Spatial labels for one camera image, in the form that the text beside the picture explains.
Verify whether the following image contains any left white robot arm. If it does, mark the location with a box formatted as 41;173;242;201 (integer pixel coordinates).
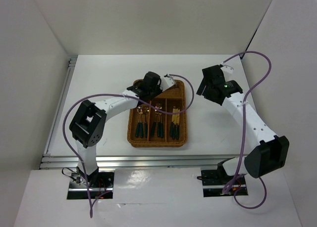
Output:
69;72;174;187

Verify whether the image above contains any gold knife pile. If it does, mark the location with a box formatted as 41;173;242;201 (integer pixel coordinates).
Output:
169;106;176;137
172;114;177;139

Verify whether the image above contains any aluminium table front rail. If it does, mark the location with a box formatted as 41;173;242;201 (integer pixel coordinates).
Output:
39;155;231;170

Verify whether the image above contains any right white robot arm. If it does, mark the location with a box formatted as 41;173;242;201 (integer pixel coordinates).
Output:
197;65;289;183

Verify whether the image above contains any gold spoon pile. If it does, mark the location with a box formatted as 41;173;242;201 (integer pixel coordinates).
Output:
138;106;144;138

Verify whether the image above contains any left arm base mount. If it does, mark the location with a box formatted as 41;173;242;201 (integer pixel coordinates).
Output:
61;168;114;200

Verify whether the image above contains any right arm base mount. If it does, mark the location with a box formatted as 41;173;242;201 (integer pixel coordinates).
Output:
196;170;248;197

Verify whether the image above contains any aluminium left side rail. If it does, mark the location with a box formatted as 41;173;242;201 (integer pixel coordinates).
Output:
53;55;77;124

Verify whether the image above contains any brown wicker cutlery tray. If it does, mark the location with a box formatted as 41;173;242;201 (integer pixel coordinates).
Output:
127;80;188;147

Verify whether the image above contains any gold spoon green handle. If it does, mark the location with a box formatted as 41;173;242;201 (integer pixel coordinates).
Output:
135;107;140;137
143;106;149;138

